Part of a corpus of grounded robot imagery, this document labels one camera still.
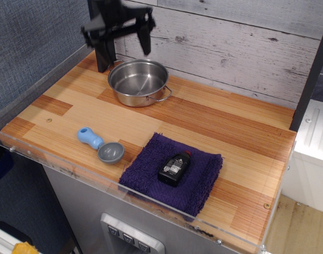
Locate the small black bottle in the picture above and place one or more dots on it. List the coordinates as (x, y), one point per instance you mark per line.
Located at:
(174, 168)

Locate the purple towel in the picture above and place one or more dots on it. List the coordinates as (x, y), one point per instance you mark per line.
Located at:
(195, 186)

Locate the white aluminium side unit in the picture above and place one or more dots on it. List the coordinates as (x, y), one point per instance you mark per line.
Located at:
(303, 180)

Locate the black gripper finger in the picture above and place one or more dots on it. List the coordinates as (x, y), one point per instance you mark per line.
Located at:
(144, 39)
(106, 51)

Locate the dark grey right post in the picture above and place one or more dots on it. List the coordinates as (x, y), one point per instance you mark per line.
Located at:
(307, 92)

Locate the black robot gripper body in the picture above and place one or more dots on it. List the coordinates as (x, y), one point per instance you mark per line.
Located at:
(116, 20)

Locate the blue grey toy scoop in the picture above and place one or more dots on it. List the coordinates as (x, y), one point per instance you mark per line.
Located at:
(109, 153)

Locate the dark grey post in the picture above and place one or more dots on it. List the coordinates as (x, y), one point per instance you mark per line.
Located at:
(93, 12)
(307, 92)

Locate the silver dispenser button panel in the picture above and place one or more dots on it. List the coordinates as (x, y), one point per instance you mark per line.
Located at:
(123, 238)

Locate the stainless steel pan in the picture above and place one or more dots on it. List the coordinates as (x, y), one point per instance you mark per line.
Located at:
(139, 82)

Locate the dark grey left post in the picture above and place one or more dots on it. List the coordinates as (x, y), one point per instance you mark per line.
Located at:
(93, 12)

